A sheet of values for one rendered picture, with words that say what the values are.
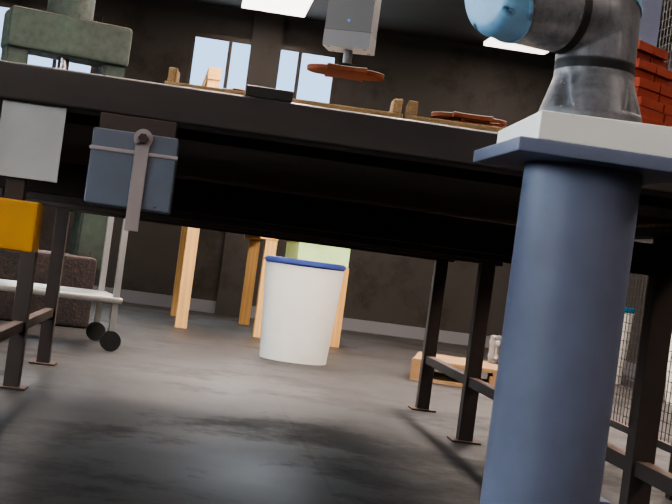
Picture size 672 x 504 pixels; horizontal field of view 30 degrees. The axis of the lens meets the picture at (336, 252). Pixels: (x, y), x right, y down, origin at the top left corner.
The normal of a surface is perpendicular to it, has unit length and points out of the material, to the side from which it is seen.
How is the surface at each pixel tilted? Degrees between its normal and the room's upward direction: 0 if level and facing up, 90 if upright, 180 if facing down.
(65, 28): 90
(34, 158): 90
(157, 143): 90
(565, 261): 90
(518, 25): 138
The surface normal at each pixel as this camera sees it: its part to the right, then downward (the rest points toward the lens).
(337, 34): -0.18, -0.03
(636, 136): 0.11, 0.01
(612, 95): 0.23, -0.32
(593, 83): -0.12, -0.35
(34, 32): 0.40, 0.04
